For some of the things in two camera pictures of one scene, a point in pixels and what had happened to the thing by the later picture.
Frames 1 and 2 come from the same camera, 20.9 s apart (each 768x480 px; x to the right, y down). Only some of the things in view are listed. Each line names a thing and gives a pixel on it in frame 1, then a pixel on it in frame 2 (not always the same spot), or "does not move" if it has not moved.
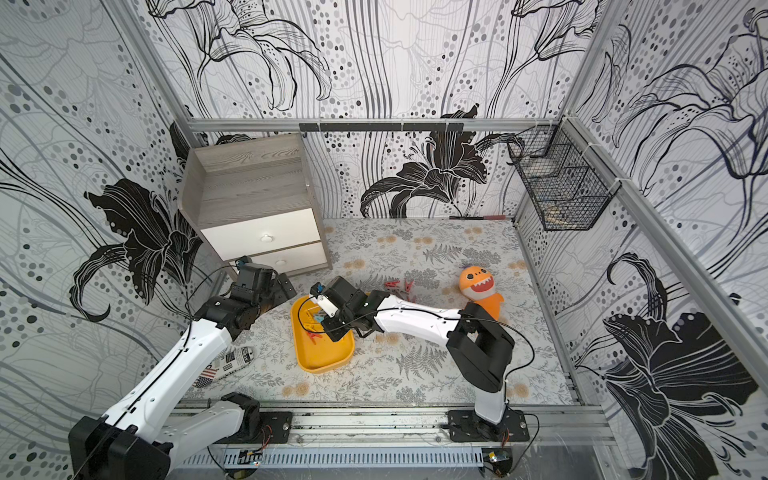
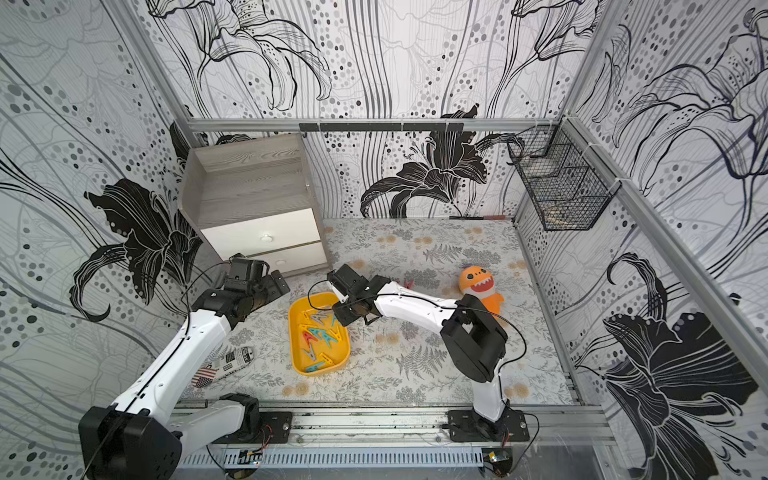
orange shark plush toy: [478, 283] does not move
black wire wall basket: [569, 178] does not move
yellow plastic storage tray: [315, 349] does not move
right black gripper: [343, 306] to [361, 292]
